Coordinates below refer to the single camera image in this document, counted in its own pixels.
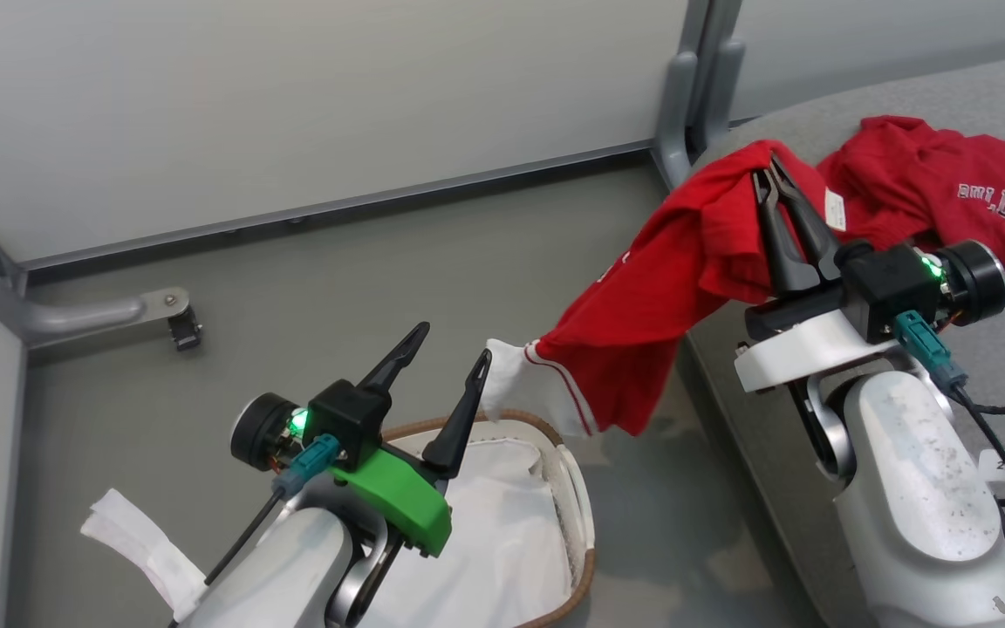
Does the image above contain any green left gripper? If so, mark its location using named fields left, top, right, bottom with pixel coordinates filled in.
left=326, top=322, right=494, bottom=558

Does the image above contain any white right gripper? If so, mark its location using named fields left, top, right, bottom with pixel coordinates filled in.
left=734, top=153, right=905, bottom=394

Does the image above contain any red shirt with white sleeves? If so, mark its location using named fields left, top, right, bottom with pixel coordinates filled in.
left=481, top=115, right=1005, bottom=438

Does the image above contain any grey fabric sofa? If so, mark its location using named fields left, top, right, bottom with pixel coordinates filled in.
left=675, top=48, right=1005, bottom=628

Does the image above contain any white cloth basket liner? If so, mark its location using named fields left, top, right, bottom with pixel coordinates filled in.
left=361, top=432, right=575, bottom=628

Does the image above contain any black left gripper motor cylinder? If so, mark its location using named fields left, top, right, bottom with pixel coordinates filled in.
left=229, top=392, right=305, bottom=474

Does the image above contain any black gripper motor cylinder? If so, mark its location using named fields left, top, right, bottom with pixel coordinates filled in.
left=229, top=392, right=305, bottom=474
left=937, top=239, right=1005, bottom=329

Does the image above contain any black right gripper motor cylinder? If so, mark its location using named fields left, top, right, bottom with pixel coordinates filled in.
left=937, top=239, right=1005, bottom=329

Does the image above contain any white basket with wicker rim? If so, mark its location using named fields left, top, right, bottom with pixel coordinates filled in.
left=363, top=410, right=598, bottom=628

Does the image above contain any black caster wheel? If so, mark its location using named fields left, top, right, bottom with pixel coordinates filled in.
left=167, top=307, right=203, bottom=352

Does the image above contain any grey metal partition foot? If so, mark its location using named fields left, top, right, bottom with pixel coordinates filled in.
left=0, top=235, right=192, bottom=352

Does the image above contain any teal plug left camera cable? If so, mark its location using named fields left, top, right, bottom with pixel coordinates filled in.
left=203, top=434, right=344, bottom=587

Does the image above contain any teal plug camera cable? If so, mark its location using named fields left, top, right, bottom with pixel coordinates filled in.
left=892, top=310, right=1005, bottom=611
left=203, top=434, right=344, bottom=587

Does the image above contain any teal plug right camera cable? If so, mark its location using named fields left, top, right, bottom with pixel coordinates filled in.
left=892, top=310, right=1005, bottom=611

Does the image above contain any double grey partition post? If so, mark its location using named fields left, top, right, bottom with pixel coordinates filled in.
left=652, top=0, right=747, bottom=189

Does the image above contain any grey partition bottom rail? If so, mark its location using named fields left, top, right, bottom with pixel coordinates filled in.
left=18, top=140, right=657, bottom=268

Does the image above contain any white tape cable wrap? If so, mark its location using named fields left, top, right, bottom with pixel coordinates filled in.
left=80, top=488, right=209, bottom=623

